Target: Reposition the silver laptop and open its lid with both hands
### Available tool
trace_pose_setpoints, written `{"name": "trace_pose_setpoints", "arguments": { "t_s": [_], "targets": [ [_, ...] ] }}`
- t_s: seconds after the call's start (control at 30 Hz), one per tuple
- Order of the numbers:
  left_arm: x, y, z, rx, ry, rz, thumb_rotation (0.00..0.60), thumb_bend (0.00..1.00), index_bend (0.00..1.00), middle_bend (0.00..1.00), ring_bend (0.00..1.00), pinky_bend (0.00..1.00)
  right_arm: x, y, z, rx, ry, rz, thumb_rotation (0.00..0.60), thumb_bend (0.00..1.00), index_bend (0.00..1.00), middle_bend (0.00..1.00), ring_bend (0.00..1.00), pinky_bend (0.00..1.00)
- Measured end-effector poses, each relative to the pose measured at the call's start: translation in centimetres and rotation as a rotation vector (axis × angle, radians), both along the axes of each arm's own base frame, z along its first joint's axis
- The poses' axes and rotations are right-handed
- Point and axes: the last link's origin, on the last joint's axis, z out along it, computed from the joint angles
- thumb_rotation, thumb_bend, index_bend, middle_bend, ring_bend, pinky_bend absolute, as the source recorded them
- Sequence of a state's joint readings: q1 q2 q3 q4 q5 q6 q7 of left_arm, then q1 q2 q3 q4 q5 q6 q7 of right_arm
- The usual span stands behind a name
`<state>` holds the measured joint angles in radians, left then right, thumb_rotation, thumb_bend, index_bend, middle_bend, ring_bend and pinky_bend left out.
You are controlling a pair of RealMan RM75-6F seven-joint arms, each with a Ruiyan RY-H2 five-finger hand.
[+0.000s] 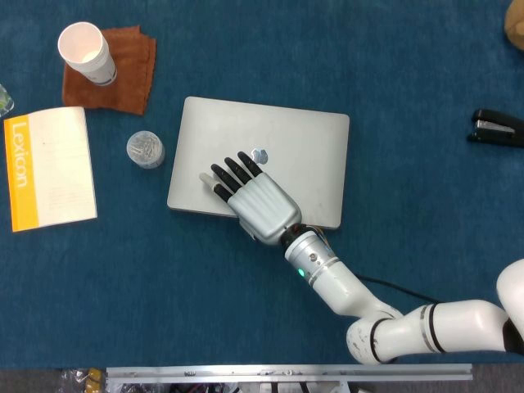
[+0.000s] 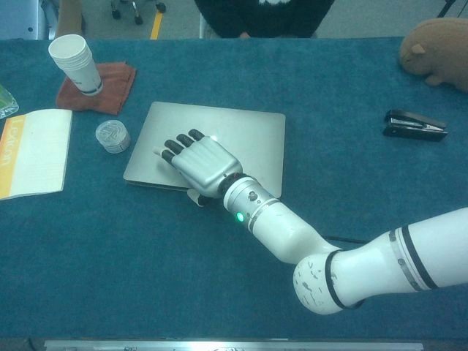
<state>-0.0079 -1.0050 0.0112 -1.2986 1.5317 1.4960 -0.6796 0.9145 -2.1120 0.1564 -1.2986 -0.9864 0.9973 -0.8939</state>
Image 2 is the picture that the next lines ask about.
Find person in black sweater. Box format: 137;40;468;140
193;0;336;39

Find tan wooden panel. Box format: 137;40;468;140
54;0;88;39

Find black tripod leg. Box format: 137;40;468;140
436;0;458;18

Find brown plush toy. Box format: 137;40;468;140
398;17;468;92

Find teal table cloth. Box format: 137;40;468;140
0;36;468;341

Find clear paper clip jar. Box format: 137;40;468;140
95;119;132;154

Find black stapler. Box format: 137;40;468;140
382;108;449;143

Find white paper cup stack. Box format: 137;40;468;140
48;34;105;97

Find brown folded cloth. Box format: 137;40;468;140
55;61;137;116

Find green clear plastic package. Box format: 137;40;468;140
0;84;19;120

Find aluminium frame rail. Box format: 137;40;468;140
43;339;425;351

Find white yellow Lexicon notebook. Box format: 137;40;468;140
0;108;73;201

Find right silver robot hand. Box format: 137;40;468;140
152;127;244;208

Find grey blue cabinet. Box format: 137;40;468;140
0;0;59;40

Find silver apple laptop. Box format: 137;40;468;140
122;101;287;200

